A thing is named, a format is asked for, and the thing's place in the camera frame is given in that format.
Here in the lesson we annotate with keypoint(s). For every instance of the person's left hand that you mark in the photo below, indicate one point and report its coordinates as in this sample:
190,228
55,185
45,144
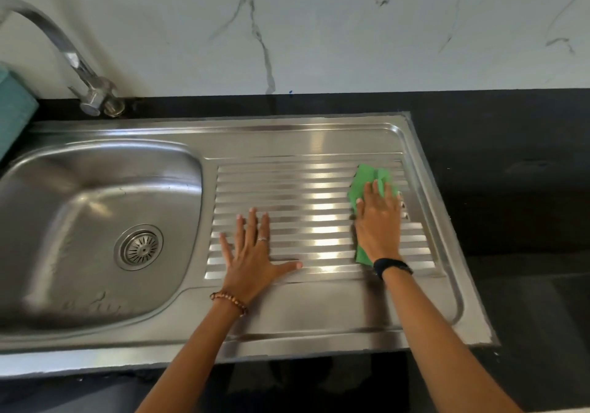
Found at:
251,265

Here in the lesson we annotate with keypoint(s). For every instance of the person's right hand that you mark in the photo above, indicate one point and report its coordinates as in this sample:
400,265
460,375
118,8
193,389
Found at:
379,228

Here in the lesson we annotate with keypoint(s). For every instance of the green cleaning cloth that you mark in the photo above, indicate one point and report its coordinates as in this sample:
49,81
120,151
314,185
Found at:
368,175

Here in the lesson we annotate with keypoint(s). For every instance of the round metal drain strainer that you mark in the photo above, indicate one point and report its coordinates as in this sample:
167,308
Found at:
139,248

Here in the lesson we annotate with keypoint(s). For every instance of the stainless steel sink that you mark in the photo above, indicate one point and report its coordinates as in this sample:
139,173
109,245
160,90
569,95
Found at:
299,141

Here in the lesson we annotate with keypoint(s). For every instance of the teal plastic basket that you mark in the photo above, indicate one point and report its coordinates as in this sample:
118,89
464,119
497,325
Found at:
14,108

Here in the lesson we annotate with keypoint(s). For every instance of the chrome faucet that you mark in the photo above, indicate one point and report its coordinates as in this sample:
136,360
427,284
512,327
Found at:
60,44

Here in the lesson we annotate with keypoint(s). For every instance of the person's left forearm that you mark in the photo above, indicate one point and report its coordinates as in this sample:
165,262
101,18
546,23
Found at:
189,362

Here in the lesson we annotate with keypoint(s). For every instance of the person's right forearm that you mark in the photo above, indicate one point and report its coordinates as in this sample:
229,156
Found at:
442,348

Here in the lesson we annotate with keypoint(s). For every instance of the black wristband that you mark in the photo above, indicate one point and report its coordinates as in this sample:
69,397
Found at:
392,266

